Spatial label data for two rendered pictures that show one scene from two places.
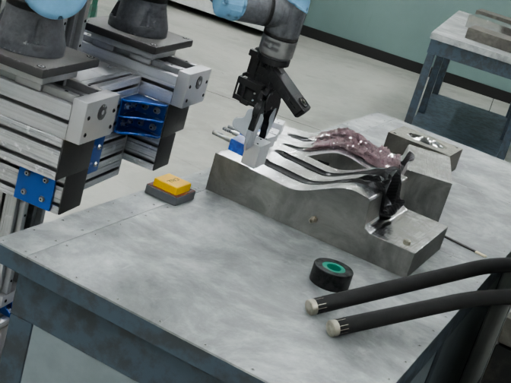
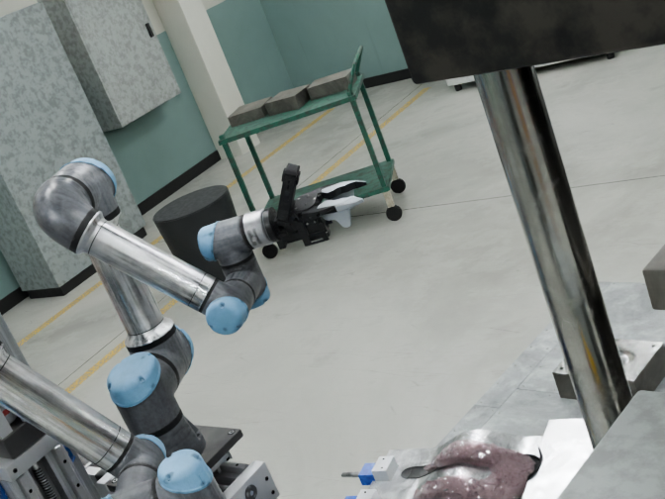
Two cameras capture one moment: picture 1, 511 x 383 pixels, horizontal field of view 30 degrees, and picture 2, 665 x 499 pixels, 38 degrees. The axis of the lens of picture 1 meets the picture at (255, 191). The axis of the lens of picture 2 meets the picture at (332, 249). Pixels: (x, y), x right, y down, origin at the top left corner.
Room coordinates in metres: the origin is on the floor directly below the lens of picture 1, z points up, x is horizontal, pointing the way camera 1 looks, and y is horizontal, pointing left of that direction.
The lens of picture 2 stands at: (0.94, -0.90, 2.02)
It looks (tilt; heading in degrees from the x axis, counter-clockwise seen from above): 20 degrees down; 28
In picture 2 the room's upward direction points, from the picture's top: 22 degrees counter-clockwise
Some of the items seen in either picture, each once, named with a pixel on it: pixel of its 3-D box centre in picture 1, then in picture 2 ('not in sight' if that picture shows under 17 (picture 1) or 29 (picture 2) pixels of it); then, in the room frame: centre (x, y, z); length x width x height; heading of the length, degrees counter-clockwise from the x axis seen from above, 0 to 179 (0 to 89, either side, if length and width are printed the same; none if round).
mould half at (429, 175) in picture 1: (353, 159); (477, 485); (2.43, -0.22, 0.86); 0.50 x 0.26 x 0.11; 85
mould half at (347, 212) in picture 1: (332, 192); not in sight; (2.07, -0.17, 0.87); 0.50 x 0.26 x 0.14; 68
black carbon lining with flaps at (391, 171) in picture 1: (334, 169); not in sight; (2.08, -0.16, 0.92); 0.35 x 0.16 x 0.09; 68
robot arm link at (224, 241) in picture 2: not in sight; (228, 239); (2.56, 0.17, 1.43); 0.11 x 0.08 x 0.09; 100
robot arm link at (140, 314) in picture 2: not in sight; (122, 279); (2.51, 0.43, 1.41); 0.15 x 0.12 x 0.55; 10
